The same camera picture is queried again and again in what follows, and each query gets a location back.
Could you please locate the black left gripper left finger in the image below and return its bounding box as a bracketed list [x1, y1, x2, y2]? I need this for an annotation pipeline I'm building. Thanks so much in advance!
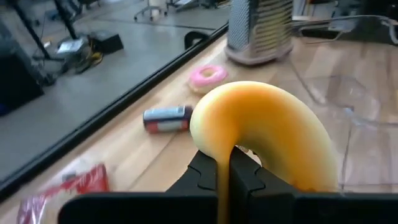
[146, 151, 218, 224]

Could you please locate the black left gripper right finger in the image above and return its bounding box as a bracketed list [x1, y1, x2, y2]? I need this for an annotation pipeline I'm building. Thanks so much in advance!
[229, 145, 312, 224]

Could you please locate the pink food colouring bottle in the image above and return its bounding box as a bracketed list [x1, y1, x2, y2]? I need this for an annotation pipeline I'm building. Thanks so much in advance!
[142, 105, 194, 134]

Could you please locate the orange glazed toy donut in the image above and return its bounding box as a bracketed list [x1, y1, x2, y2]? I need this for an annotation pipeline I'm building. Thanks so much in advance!
[188, 80, 340, 224]

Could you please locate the pink frosted toy donut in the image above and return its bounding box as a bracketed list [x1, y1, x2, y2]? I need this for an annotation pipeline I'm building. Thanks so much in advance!
[188, 64, 229, 94]

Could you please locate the red snack bag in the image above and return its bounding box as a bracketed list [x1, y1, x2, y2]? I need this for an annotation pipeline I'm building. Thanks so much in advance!
[15, 163, 110, 224]

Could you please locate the clear plastic bin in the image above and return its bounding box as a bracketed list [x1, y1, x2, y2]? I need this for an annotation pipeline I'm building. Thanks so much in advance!
[287, 14, 398, 194]

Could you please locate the metal box grater pink trim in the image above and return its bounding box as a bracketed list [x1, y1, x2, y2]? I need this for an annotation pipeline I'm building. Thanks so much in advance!
[224, 0, 295, 66]

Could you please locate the black power box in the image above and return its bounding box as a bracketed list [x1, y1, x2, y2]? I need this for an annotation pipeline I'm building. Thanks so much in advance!
[90, 30, 124, 54]

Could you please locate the white swivel chair base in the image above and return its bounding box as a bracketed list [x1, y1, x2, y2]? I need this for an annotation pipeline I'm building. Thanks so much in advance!
[133, 0, 169, 22]

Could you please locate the silver metal box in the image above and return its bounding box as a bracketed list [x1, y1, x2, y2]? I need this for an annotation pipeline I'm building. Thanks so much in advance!
[55, 37, 90, 60]

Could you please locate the black cabinet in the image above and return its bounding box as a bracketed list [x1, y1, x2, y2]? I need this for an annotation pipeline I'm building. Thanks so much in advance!
[0, 18, 45, 116]

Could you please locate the black aluminium table frame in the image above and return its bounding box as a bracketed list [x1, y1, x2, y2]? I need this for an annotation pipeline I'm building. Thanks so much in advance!
[0, 22, 229, 203]

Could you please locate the black frame bracket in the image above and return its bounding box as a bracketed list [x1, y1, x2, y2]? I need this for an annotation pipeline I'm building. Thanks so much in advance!
[183, 30, 211, 50]

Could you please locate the floor cable bundle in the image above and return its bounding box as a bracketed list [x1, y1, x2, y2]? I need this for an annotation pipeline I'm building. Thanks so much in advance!
[74, 46, 105, 74]

